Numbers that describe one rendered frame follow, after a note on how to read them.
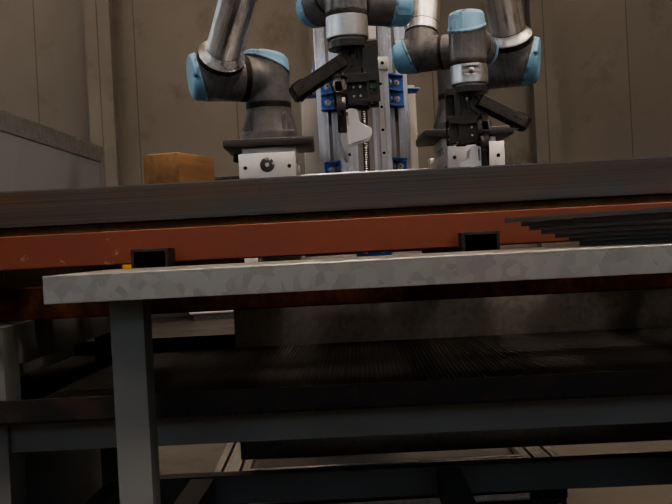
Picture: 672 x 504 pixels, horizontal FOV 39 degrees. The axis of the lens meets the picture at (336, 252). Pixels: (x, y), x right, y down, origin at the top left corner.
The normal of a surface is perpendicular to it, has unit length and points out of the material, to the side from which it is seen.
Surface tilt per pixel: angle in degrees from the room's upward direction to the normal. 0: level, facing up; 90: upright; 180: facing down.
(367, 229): 90
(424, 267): 90
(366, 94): 89
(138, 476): 90
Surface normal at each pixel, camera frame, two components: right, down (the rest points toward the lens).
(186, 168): 0.94, -0.04
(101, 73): 0.01, 0.00
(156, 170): -0.33, 0.03
